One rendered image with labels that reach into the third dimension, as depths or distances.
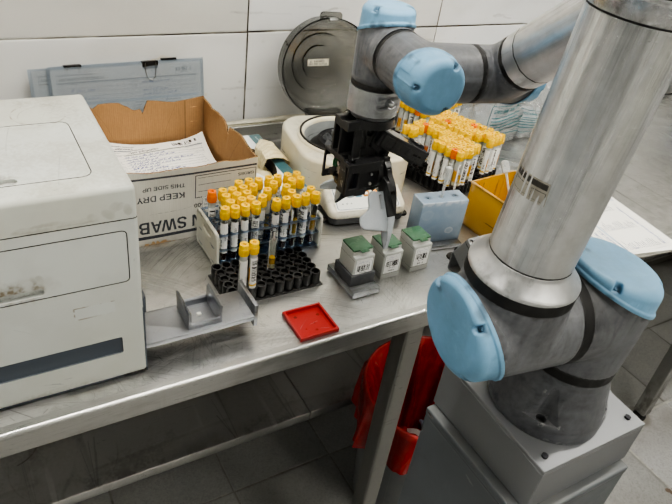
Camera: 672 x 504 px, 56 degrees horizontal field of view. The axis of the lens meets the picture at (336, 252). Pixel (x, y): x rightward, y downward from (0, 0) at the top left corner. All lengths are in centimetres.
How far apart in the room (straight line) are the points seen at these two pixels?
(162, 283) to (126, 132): 40
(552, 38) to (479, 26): 105
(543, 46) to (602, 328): 32
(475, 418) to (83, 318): 52
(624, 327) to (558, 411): 14
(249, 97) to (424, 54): 78
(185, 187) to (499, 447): 66
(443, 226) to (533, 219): 66
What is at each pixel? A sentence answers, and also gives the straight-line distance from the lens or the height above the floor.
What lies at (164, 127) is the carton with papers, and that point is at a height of 97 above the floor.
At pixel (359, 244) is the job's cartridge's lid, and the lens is 106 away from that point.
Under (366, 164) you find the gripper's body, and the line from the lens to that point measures 93.
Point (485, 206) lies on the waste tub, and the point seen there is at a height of 94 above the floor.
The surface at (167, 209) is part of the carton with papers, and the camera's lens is 114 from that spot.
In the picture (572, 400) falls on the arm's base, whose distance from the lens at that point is 81.
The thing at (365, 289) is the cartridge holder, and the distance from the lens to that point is 108.
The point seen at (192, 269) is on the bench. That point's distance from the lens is 111.
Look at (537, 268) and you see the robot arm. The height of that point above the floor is 122.
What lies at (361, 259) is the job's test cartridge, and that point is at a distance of 105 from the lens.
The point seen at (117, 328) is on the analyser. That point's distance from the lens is 86.
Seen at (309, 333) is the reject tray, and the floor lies 88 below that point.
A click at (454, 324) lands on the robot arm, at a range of 65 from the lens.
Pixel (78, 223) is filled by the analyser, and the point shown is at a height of 113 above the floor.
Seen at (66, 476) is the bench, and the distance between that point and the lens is 160.
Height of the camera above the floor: 154
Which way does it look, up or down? 35 degrees down
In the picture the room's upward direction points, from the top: 9 degrees clockwise
